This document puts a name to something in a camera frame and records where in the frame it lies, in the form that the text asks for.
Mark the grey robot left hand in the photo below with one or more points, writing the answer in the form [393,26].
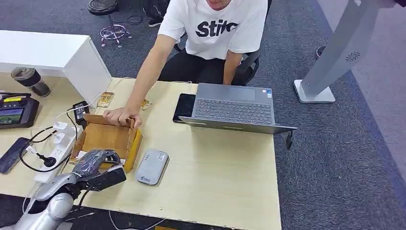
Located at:
[93,162]

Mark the person's right hand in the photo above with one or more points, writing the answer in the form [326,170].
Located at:
[122,115]

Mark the gold card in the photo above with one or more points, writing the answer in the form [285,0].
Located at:
[146,104]
[72,161]
[105,99]

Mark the wooden card box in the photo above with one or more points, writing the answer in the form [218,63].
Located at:
[106,138]

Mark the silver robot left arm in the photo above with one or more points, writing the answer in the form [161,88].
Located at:
[47,206]

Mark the white power strip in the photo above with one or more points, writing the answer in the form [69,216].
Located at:
[60,152]

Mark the black power adapter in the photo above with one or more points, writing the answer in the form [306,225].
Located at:
[81,111]

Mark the black smartphone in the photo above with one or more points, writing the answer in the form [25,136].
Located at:
[184,106]

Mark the pale grey floor plate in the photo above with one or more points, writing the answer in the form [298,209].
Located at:
[65,226]

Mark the black flat phone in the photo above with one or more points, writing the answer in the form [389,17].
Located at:
[12,154]

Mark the chrome stool base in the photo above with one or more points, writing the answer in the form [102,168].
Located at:
[115,33]

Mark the white cabinet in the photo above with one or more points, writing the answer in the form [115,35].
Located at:
[57,54]

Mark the black controller with screen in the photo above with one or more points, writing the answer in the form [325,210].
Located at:
[17,111]

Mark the dark drink cup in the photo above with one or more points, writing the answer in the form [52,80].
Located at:
[31,81]

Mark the black shoe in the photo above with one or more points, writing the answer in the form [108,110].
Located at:
[155,21]

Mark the black round stool seat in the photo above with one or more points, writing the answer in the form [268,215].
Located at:
[102,6]

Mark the grey laptop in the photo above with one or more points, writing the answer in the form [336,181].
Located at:
[234,108]

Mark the person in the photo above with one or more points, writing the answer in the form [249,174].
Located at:
[219,31]

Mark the black office chair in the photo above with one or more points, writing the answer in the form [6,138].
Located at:
[249,66]

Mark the black wheel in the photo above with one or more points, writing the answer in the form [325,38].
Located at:
[319,52]

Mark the grey kiosk stand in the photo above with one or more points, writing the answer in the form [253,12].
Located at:
[342,54]

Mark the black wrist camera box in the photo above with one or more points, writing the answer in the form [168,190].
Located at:
[106,179]

